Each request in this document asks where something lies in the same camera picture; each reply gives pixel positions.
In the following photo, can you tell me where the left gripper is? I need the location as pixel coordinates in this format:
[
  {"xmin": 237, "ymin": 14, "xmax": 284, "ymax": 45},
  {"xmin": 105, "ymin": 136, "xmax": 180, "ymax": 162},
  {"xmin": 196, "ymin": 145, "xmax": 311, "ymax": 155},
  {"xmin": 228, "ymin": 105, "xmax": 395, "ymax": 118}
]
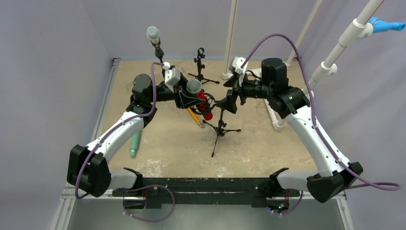
[{"xmin": 148, "ymin": 74, "xmax": 205, "ymax": 109}]

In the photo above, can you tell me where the red glitter microphone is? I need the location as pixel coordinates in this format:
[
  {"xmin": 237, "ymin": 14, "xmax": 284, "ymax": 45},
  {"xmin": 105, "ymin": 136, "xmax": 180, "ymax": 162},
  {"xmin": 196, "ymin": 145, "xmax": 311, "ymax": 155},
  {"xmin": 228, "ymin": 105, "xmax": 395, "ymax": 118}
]
[{"xmin": 186, "ymin": 79, "xmax": 213, "ymax": 120}]

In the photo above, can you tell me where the black tripod shockmount stand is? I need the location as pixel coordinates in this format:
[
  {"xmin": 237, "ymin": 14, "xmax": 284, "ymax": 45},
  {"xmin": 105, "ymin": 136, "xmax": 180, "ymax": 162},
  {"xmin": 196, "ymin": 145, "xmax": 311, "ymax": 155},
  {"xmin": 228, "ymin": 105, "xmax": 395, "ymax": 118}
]
[{"xmin": 192, "ymin": 92, "xmax": 242, "ymax": 157}]

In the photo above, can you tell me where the black tripod mic stand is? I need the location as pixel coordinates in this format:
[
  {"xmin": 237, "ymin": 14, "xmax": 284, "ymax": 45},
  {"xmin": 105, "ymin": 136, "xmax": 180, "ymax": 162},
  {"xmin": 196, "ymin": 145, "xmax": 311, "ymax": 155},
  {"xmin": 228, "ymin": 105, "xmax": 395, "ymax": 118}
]
[{"xmin": 188, "ymin": 47, "xmax": 220, "ymax": 85}]

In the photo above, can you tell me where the mint green microphone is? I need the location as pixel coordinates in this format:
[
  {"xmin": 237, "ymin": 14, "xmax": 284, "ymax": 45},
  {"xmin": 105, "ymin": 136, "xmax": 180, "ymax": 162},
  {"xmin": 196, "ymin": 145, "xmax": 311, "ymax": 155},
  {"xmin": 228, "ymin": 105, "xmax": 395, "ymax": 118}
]
[{"xmin": 130, "ymin": 131, "xmax": 142, "ymax": 158}]

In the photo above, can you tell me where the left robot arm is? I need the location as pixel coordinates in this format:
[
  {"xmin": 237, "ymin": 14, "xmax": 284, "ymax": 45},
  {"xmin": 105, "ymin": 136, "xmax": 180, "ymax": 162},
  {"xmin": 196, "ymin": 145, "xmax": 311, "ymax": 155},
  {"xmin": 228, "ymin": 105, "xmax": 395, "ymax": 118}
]
[{"xmin": 67, "ymin": 74, "xmax": 203, "ymax": 199}]

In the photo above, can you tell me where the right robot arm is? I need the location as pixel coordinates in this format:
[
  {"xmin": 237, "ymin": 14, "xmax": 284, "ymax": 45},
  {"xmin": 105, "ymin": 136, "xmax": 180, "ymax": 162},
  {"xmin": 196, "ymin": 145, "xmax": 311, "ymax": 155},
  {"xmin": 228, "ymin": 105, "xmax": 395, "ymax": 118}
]
[{"xmin": 216, "ymin": 57, "xmax": 363, "ymax": 203}]

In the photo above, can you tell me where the black round-base mic stand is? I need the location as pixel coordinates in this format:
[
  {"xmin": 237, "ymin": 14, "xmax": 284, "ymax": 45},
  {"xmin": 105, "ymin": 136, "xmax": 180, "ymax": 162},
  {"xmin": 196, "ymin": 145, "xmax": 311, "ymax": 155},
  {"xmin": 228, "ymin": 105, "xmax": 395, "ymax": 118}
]
[{"xmin": 154, "ymin": 41, "xmax": 164, "ymax": 63}]

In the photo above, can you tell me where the grey white microphone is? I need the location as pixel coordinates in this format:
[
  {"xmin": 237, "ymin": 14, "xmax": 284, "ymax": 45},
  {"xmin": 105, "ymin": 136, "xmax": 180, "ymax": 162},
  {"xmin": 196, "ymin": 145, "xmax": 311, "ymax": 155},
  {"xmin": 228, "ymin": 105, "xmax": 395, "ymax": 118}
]
[{"xmin": 146, "ymin": 26, "xmax": 160, "ymax": 45}]

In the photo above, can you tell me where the yellow utility knife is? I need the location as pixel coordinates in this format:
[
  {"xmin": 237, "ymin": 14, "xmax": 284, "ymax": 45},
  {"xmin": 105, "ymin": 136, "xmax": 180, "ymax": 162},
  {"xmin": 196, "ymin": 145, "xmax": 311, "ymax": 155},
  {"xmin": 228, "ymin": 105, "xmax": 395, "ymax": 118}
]
[{"xmin": 188, "ymin": 108, "xmax": 205, "ymax": 128}]

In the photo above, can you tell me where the blue pipe fitting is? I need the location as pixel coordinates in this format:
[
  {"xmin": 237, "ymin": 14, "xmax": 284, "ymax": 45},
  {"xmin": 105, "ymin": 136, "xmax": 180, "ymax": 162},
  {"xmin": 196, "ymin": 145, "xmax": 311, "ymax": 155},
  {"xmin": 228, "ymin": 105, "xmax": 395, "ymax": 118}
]
[{"xmin": 368, "ymin": 17, "xmax": 406, "ymax": 33}]

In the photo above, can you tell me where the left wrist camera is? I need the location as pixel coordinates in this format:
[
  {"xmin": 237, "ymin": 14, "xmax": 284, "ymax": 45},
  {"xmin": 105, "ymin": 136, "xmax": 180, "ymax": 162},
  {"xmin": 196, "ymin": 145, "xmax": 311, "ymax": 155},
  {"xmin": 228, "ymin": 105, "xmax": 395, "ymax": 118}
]
[{"xmin": 162, "ymin": 62, "xmax": 181, "ymax": 92}]

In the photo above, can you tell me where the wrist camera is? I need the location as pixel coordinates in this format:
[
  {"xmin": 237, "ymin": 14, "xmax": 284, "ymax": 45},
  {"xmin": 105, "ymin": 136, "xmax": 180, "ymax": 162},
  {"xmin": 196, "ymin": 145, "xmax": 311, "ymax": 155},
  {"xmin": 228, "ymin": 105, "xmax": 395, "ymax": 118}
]
[
  {"xmin": 229, "ymin": 57, "xmax": 247, "ymax": 86},
  {"xmin": 162, "ymin": 62, "xmax": 181, "ymax": 92}
]

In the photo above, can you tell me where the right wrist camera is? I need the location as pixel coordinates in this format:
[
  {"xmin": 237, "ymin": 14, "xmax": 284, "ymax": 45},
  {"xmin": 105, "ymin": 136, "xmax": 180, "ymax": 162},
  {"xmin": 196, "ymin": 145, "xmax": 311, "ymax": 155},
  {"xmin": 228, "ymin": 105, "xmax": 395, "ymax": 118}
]
[{"xmin": 229, "ymin": 57, "xmax": 247, "ymax": 86}]

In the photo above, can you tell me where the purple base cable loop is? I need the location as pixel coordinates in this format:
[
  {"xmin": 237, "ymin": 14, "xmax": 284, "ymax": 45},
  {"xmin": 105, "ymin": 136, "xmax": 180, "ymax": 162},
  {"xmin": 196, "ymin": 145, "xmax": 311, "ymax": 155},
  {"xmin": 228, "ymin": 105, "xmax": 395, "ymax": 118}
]
[{"xmin": 123, "ymin": 183, "xmax": 176, "ymax": 223}]

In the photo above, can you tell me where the white PVC pipe frame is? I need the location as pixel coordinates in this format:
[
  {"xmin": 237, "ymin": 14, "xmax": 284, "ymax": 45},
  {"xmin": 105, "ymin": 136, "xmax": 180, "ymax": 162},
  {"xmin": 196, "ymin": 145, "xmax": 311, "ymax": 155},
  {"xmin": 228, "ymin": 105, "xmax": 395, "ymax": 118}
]
[{"xmin": 232, "ymin": 0, "xmax": 391, "ymax": 136}]

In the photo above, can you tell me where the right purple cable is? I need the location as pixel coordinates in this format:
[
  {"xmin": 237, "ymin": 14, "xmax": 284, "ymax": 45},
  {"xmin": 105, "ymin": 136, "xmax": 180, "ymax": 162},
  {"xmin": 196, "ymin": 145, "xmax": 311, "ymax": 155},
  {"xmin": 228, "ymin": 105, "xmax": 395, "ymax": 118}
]
[{"xmin": 241, "ymin": 34, "xmax": 402, "ymax": 192}]

